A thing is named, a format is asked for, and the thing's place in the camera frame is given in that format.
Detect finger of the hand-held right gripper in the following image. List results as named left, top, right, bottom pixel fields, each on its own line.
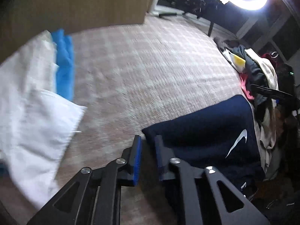
left=250, top=84, right=293, bottom=97

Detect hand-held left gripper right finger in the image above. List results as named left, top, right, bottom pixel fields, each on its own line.
left=155, top=135, right=271, bottom=225

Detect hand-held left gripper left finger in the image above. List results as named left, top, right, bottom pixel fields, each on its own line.
left=27, top=135, right=142, bottom=225

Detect navy blue shirt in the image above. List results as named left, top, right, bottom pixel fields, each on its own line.
left=142, top=95, right=266, bottom=225

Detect pile of mixed clothes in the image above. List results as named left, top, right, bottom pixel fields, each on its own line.
left=213, top=37, right=300, bottom=185

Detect white folded clothes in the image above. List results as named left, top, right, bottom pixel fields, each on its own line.
left=0, top=30, right=88, bottom=210

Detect plaid beige rug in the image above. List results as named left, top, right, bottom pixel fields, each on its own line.
left=0, top=14, right=256, bottom=225

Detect blue folded cloth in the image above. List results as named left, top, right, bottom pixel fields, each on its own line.
left=0, top=28, right=75, bottom=177

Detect large light wood panel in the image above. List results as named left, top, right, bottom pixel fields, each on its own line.
left=0, top=0, right=154, bottom=64

